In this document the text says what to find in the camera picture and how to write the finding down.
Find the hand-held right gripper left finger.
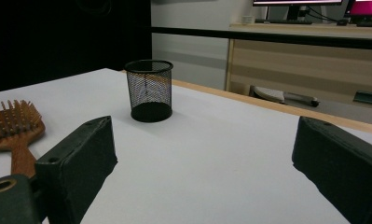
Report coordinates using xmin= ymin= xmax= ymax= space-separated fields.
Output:
xmin=34 ymin=116 xmax=118 ymax=224

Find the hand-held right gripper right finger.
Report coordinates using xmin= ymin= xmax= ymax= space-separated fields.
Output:
xmin=291 ymin=116 xmax=372 ymax=224

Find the wooden hairbrush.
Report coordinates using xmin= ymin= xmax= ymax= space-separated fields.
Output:
xmin=0 ymin=99 xmax=47 ymax=179

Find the black mesh pen holder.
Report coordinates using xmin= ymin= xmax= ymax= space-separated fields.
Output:
xmin=123 ymin=59 xmax=174 ymax=123

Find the dark green rectangular plate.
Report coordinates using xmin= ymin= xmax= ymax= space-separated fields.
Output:
xmin=352 ymin=90 xmax=372 ymax=107

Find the office chair base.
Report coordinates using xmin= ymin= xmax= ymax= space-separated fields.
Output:
xmin=250 ymin=85 xmax=321 ymax=108

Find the light wooden office desk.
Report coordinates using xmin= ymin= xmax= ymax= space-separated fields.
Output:
xmin=225 ymin=22 xmax=372 ymax=110

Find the black curtain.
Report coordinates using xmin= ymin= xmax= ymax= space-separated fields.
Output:
xmin=0 ymin=0 xmax=153 ymax=94

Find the monitor with pink screen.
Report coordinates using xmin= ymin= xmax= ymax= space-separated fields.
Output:
xmin=344 ymin=0 xmax=372 ymax=19

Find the black computer monitor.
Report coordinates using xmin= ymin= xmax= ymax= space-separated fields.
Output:
xmin=252 ymin=0 xmax=344 ymax=21

